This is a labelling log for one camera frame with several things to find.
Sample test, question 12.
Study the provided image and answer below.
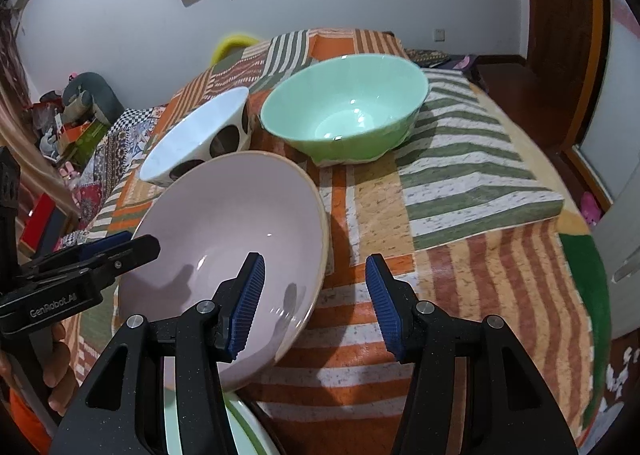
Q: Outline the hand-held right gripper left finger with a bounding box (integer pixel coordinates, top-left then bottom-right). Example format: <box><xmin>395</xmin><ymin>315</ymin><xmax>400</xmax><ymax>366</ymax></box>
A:
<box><xmin>50</xmin><ymin>251</ymin><xmax>266</xmax><ymax>455</ymax></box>

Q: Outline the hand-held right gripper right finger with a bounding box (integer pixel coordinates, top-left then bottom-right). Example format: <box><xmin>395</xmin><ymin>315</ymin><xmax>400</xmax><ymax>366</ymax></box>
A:
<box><xmin>365</xmin><ymin>254</ymin><xmax>581</xmax><ymax>455</ymax></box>

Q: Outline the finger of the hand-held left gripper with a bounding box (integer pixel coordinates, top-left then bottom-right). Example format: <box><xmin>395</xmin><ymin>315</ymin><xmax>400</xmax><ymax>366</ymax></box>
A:
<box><xmin>15</xmin><ymin>235</ymin><xmax>161</xmax><ymax>293</ymax></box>
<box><xmin>17</xmin><ymin>231</ymin><xmax>132</xmax><ymax>272</ymax></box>

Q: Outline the pink bowl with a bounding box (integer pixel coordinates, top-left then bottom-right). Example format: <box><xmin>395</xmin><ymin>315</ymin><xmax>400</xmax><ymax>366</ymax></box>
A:
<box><xmin>118</xmin><ymin>151</ymin><xmax>329</xmax><ymax>392</ymax></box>

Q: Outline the light green plate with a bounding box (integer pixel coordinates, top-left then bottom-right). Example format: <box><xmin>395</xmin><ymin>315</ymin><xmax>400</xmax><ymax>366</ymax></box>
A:
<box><xmin>162</xmin><ymin>357</ymin><xmax>261</xmax><ymax>455</ymax></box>

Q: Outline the white bowl with dark spots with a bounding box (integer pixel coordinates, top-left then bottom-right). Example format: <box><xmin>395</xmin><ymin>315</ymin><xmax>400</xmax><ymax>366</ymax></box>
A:
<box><xmin>139</xmin><ymin>87</ymin><xmax>252</xmax><ymax>188</ymax></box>

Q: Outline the green bowl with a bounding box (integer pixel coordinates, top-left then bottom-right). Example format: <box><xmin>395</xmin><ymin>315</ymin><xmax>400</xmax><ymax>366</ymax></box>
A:
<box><xmin>260</xmin><ymin>55</ymin><xmax>430</xmax><ymax>166</ymax></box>

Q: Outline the person's left hand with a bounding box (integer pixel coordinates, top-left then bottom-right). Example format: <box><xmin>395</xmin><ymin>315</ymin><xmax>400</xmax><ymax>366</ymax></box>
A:
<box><xmin>42</xmin><ymin>322</ymin><xmax>80</xmax><ymax>416</ymax></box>

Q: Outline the red box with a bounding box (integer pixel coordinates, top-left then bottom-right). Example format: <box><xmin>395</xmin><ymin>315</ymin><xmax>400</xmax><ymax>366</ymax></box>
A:
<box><xmin>20</xmin><ymin>195</ymin><xmax>68</xmax><ymax>253</ymax></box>

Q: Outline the orange striped blanket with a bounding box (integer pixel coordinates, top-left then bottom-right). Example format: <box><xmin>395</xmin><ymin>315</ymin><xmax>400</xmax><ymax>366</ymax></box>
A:
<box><xmin>75</xmin><ymin>27</ymin><xmax>608</xmax><ymax>455</ymax></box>

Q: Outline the patterned patchwork quilt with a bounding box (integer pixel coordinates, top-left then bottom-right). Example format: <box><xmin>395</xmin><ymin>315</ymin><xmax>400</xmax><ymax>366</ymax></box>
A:
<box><xmin>60</xmin><ymin>105</ymin><xmax>168</xmax><ymax>248</ymax></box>

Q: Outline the green storage box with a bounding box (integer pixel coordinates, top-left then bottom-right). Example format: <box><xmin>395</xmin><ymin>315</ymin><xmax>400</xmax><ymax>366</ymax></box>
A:
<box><xmin>55</xmin><ymin>122</ymin><xmax>108</xmax><ymax>160</ymax></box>

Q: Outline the orange printed bag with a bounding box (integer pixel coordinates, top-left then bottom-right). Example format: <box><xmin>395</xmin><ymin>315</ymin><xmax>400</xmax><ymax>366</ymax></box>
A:
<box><xmin>10</xmin><ymin>385</ymin><xmax>53</xmax><ymax>455</ymax></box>

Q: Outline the pile of assorted toys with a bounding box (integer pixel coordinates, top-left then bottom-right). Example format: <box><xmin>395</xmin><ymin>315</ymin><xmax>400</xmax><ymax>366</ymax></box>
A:
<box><xmin>32</xmin><ymin>90</ymin><xmax>68</xmax><ymax>156</ymax></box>

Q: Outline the striped brown curtain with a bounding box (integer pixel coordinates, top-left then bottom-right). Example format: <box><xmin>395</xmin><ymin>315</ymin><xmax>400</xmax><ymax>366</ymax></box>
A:
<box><xmin>0</xmin><ymin>0</ymin><xmax>81</xmax><ymax>228</ymax></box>

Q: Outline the pink slipper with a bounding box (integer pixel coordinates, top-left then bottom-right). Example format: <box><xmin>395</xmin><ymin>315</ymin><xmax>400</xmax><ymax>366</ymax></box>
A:
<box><xmin>580</xmin><ymin>192</ymin><xmax>602</xmax><ymax>226</ymax></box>

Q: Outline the yellow foam arch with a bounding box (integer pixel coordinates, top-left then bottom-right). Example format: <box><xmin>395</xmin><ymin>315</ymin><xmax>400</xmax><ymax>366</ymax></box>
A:
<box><xmin>212</xmin><ymin>32</ymin><xmax>261</xmax><ymax>63</ymax></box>

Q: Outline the white appliance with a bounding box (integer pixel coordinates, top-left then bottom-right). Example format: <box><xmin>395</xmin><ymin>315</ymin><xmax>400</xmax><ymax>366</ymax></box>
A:
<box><xmin>590</xmin><ymin>170</ymin><xmax>640</xmax><ymax>341</ymax></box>

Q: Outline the dark backpack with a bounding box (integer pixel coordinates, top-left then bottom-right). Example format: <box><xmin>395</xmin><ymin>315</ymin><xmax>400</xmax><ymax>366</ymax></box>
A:
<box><xmin>405</xmin><ymin>49</ymin><xmax>483</xmax><ymax>73</ymax></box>

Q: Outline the white wardrobe sliding door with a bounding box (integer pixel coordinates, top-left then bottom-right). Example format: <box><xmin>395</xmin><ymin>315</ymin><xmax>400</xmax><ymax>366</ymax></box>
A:
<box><xmin>570</xmin><ymin>0</ymin><xmax>640</xmax><ymax>200</ymax></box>

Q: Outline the wooden door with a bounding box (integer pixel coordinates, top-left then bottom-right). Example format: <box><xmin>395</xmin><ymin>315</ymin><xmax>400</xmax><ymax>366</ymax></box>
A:
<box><xmin>520</xmin><ymin>0</ymin><xmax>608</xmax><ymax>150</ymax></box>

